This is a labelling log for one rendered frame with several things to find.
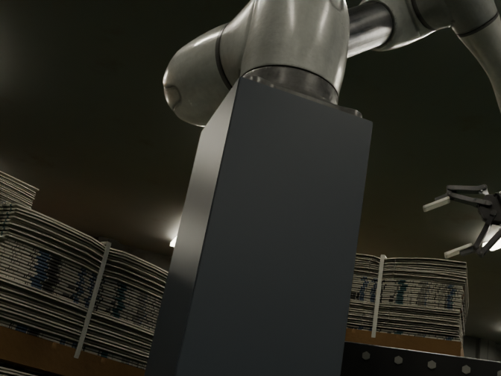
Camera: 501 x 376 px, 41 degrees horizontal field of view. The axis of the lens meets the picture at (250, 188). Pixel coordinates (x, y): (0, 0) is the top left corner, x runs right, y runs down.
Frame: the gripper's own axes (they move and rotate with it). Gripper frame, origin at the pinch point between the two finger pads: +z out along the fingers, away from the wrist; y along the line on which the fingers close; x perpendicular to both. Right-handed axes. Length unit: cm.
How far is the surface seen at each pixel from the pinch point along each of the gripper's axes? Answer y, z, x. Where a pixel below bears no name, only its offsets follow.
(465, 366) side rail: 37.3, 9.4, -25.9
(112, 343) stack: 21, 64, -64
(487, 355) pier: -135, -116, 1045
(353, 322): 18.4, 27.6, -13.7
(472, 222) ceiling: -173, -95, 499
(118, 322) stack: 18, 62, -64
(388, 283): 12.6, 16.9, -13.3
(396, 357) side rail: 31.3, 21.2, -25.9
